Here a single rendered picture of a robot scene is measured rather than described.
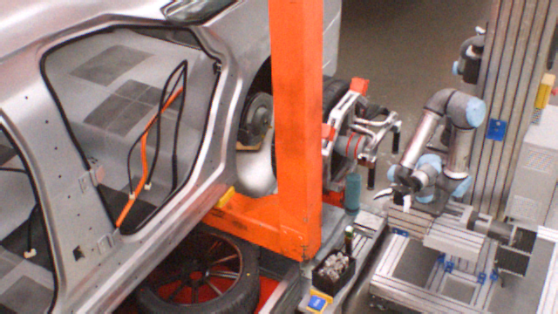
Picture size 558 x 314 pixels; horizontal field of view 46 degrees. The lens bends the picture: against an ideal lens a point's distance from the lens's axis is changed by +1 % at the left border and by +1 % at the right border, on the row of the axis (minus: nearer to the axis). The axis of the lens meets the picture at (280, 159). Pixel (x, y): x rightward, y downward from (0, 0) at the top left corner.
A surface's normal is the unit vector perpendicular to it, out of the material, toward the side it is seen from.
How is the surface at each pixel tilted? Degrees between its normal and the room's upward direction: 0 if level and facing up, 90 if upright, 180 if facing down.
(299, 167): 90
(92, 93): 6
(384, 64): 0
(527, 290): 0
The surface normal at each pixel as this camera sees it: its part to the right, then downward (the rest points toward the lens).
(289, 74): -0.49, 0.57
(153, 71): -0.02, -0.79
